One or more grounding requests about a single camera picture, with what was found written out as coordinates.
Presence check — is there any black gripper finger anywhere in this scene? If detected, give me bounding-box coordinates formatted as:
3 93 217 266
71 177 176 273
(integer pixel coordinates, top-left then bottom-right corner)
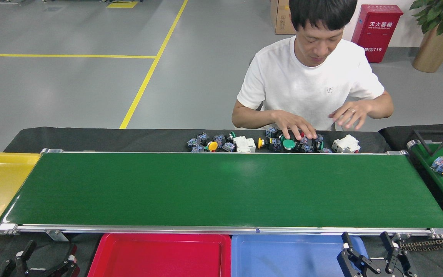
380 232 412 277
336 232 381 277
50 244 80 277
5 240 37 277

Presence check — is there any white circuit breaker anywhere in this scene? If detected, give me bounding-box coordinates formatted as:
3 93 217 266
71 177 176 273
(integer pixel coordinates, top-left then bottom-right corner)
233 136 256 153
331 134 361 154

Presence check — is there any long green conveyor belt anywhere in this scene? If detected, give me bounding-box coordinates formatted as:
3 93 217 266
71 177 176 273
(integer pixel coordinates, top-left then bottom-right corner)
0 148 443 242

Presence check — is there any person's right hand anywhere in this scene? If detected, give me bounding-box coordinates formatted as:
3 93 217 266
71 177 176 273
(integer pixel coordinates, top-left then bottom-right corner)
273 110 318 140

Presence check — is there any person's left hand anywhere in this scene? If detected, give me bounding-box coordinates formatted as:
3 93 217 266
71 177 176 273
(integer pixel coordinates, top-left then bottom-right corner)
329 101 373 130

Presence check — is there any blue plastic bin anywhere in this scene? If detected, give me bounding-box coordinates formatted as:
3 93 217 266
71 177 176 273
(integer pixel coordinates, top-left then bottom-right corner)
231 234 370 277

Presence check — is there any red plastic bin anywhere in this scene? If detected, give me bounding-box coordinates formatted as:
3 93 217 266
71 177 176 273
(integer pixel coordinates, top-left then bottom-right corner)
88 233 232 277

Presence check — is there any black table cloth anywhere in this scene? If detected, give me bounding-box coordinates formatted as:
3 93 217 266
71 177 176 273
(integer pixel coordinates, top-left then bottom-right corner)
0 127 443 277
378 123 443 239

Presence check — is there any person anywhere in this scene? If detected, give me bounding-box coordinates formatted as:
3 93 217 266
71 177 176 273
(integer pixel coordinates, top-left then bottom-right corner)
232 0 394 140

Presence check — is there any gold plant pot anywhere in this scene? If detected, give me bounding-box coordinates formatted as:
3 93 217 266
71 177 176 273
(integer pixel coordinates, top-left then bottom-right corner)
412 26 443 73

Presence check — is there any red fire extinguisher cabinet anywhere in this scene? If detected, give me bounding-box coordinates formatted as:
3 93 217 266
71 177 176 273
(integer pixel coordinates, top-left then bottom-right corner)
351 5 404 63

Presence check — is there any brown cardboard box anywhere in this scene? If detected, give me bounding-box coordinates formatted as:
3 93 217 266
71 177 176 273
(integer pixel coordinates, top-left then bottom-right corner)
270 0 297 35

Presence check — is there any black drive chain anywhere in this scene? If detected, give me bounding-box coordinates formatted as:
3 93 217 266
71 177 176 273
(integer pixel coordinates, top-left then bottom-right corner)
398 237 443 252

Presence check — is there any black metal bracket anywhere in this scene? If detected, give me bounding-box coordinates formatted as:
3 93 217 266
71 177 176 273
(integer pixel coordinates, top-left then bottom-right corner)
413 129 443 156

